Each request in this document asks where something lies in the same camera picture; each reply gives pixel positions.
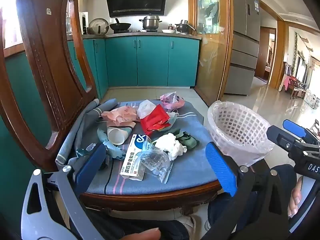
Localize white kitchen appliance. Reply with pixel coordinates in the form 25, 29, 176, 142
79, 11, 89, 35

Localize white plastic waste basket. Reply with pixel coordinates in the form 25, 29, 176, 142
207, 101, 275, 167

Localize white crumpled tissue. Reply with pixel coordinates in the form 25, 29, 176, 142
152, 132, 188, 162

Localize silver refrigerator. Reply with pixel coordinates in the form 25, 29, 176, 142
223, 0, 261, 96

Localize wooden framed glass door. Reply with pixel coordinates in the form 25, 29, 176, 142
188, 0, 234, 107

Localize black wok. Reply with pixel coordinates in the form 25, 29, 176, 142
109, 22, 132, 32

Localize red printed bag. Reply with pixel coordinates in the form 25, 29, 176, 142
139, 104, 173, 136

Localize white plastic bag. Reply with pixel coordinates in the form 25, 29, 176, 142
137, 99, 157, 119

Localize green wall garland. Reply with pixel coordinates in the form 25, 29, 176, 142
292, 32, 316, 80

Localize white plastic chairs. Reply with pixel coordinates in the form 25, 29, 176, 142
303, 89, 320, 109

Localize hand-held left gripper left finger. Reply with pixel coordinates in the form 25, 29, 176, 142
21, 143, 107, 240

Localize carved wooden chair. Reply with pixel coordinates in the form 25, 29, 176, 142
0, 0, 223, 214

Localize teal kitchen base cabinet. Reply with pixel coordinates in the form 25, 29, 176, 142
0, 35, 201, 200

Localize light blue crumpled wrapper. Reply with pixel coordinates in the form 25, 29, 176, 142
97, 128, 127, 159

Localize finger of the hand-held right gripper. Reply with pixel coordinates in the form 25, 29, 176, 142
283, 119, 319, 144
266, 125, 302, 157

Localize white plastic mesh basket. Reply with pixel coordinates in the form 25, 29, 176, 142
208, 102, 270, 157

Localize person's right hand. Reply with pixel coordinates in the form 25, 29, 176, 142
287, 177, 303, 218

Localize steel stock pot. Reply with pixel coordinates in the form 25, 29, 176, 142
139, 14, 163, 30

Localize white shoe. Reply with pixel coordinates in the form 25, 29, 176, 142
178, 214, 197, 240

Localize pink printed plastic bag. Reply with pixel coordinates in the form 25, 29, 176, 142
160, 92, 186, 112

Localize person's left leg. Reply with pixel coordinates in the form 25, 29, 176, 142
70, 204, 191, 240

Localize small steel saucepan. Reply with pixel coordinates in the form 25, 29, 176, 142
174, 20, 197, 34

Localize white and blue ointment box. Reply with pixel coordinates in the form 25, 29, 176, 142
119, 134, 153, 181

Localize white face mask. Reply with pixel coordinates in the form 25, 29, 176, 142
165, 109, 180, 130

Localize blue striped seat cushion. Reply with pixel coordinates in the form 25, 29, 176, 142
55, 98, 222, 202

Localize clear plastic blister pack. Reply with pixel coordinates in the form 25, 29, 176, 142
136, 142, 174, 184

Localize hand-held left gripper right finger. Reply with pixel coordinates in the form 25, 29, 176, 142
201, 142, 292, 240

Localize steel pan lid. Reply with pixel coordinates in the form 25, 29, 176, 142
88, 18, 109, 35

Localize wooden door frame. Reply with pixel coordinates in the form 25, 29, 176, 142
269, 19, 287, 92

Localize grey kitchen countertop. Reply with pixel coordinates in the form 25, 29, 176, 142
66, 32, 202, 41

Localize paper cup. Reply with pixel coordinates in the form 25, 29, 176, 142
107, 126, 136, 146

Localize person's left hand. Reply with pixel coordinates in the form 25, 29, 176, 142
121, 227, 162, 240

